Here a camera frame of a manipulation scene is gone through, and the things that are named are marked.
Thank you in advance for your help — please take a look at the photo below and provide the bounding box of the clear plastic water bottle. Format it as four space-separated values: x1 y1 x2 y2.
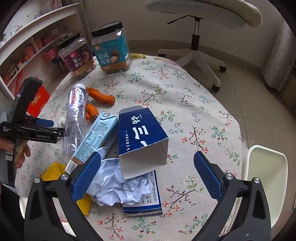
63 83 88 157

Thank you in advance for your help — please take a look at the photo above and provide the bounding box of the light blue paper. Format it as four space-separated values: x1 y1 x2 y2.
87 147 156 206

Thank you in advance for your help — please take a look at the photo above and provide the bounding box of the white trash bin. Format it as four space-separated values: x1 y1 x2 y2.
227 145 289 235

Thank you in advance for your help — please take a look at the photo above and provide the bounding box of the person's left hand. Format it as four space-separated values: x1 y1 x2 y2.
1 137 31 169

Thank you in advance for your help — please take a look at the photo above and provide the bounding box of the red gift box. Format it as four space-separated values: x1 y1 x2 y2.
13 76 50 118

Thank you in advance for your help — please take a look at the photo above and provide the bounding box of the orange peel piece lower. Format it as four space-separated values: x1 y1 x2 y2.
85 103 99 121

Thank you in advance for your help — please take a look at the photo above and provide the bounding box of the orange peel piece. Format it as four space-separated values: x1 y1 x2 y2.
86 87 115 105
85 103 99 121

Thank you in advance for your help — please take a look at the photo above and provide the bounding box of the yellow snack wrapper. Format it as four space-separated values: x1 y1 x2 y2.
41 162 92 216

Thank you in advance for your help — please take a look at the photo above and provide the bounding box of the light blue milk carton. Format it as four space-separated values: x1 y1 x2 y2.
65 112 118 174

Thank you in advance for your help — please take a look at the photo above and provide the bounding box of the orange peel piece upper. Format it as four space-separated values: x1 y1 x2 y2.
86 87 115 105

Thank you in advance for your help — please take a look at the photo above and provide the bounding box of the floral tablecloth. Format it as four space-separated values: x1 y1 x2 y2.
14 55 243 241

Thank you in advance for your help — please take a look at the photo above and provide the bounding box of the white bookshelf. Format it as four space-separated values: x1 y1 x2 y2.
1 1 89 102

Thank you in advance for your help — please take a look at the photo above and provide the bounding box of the purple label nut jar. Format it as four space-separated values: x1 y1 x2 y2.
57 33 96 80

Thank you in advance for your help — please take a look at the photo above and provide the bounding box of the dark blue open box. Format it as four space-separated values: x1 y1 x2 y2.
118 106 169 179

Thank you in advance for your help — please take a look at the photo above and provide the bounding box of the blue white flat box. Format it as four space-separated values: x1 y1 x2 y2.
122 170 163 216

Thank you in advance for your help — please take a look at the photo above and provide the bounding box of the teal label nut jar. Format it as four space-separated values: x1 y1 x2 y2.
91 21 131 74

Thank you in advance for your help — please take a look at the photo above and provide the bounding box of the lace curtain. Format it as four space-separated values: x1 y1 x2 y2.
262 19 295 92

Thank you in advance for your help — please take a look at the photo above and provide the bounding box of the white office chair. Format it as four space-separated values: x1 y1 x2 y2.
145 1 245 92

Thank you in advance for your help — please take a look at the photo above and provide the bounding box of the beige fleece cushion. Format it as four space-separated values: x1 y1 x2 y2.
202 0 262 28

